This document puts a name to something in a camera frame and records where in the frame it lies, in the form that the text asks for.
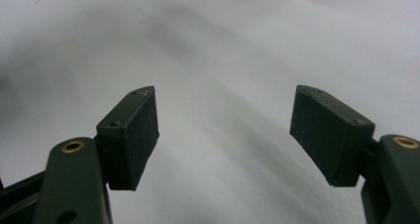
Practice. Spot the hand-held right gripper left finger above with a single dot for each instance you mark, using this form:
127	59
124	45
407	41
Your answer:
132	141

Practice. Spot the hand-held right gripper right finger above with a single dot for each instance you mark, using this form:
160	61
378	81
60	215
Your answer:
327	131

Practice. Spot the white board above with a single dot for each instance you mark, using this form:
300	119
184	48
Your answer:
224	52

